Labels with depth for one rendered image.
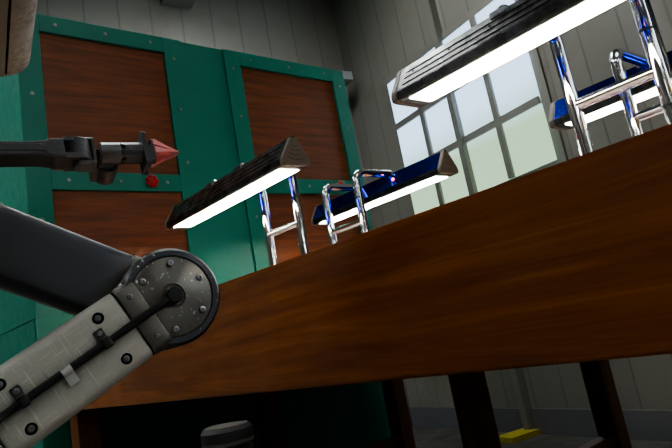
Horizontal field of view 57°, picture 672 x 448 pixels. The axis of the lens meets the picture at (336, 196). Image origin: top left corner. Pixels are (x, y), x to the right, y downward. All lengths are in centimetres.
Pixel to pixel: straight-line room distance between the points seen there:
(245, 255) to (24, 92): 88
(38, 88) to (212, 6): 248
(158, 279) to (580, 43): 253
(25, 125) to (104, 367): 134
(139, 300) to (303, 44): 388
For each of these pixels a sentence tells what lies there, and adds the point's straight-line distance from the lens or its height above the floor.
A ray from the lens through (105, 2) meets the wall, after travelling 425.
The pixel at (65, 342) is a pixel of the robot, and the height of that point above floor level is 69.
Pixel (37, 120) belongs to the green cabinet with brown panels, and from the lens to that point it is 209.
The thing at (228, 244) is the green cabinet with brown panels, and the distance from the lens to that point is 222.
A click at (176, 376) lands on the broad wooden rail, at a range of 126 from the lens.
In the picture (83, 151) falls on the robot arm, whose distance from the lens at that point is 166.
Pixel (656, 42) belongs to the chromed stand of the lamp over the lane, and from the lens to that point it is 114.
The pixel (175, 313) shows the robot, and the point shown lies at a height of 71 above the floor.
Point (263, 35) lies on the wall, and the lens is 449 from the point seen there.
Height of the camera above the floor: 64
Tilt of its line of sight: 13 degrees up
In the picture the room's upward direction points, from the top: 10 degrees counter-clockwise
